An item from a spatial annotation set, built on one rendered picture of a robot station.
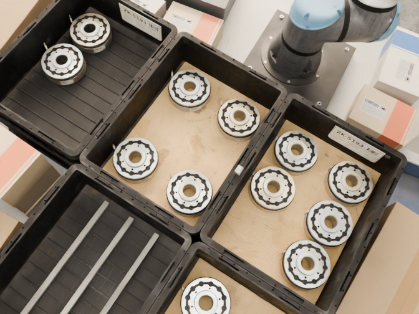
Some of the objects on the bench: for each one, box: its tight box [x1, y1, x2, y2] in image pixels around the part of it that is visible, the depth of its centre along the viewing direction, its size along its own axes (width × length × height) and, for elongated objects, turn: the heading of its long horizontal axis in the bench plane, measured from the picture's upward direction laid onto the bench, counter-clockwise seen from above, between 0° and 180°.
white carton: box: [369, 26, 419, 107], centre depth 124 cm, size 20×12×9 cm, turn 155°
